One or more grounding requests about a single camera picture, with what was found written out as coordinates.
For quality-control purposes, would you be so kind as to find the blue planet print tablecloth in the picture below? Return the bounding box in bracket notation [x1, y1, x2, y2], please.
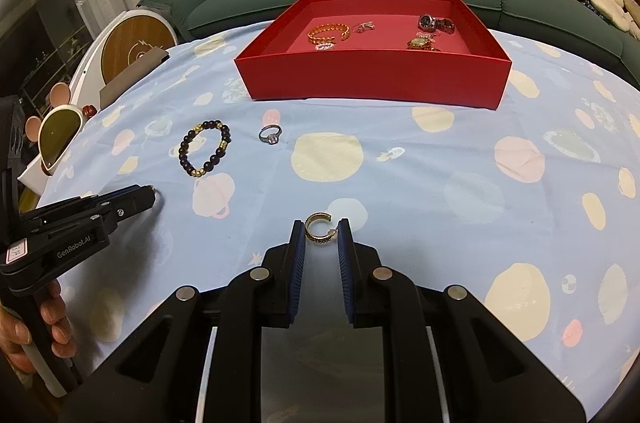
[30, 23, 640, 423]

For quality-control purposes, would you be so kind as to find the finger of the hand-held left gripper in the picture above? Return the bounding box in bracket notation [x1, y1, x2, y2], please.
[30, 197, 157, 249]
[22, 184, 157, 224]

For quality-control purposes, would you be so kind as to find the black and gold bead bracelet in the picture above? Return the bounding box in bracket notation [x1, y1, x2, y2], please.
[179, 118, 233, 178]

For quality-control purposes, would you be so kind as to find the person's left hand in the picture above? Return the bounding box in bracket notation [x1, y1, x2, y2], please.
[0, 280, 76, 374]

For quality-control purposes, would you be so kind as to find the white device with wooden disc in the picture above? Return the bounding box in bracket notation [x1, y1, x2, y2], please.
[75, 8, 178, 104]

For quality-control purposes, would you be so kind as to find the white bear-eared goggle device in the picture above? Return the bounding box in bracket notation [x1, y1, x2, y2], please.
[17, 83, 96, 194]

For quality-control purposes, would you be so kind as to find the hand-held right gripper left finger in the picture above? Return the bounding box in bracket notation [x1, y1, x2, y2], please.
[65, 220, 306, 423]

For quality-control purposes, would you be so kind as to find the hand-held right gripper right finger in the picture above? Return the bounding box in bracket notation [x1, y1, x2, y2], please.
[337, 218, 588, 423]

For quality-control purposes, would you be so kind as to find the gold chain bracelet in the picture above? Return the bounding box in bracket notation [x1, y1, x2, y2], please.
[306, 23, 351, 46]

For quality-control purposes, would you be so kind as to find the gold ring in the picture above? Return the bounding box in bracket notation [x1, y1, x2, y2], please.
[305, 212, 342, 245]

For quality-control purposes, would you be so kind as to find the dark glass door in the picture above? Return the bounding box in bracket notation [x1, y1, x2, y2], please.
[0, 0, 96, 129]

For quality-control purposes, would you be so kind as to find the red shallow box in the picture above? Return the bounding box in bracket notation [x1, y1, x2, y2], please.
[234, 0, 513, 110]

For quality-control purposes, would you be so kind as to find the silver gemstone ring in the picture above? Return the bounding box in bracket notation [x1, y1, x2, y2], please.
[258, 124, 284, 146]

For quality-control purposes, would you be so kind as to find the silver wristwatch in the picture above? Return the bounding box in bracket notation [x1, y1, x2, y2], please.
[418, 14, 456, 35]

